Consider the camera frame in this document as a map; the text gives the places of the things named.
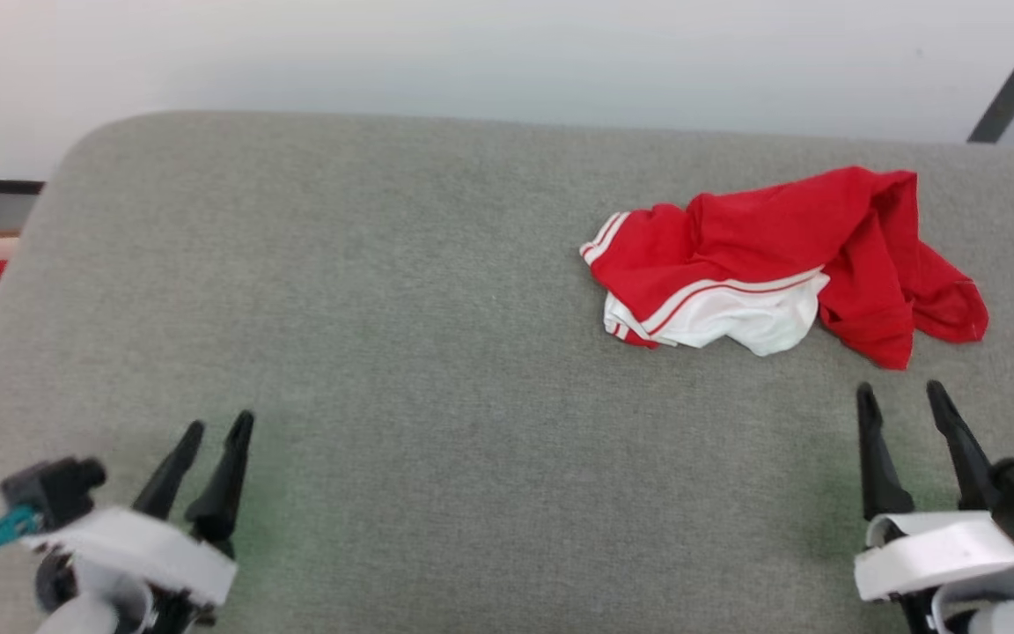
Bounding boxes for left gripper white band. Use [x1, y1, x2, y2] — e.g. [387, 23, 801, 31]
[21, 410, 255, 634]

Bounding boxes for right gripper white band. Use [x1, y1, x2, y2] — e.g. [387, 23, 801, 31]
[854, 380, 1014, 634]

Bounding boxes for red white sports garment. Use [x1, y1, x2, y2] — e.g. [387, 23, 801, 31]
[579, 166, 990, 371]

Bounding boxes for dark grey bar handle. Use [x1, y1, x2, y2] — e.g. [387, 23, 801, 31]
[967, 64, 1014, 144]

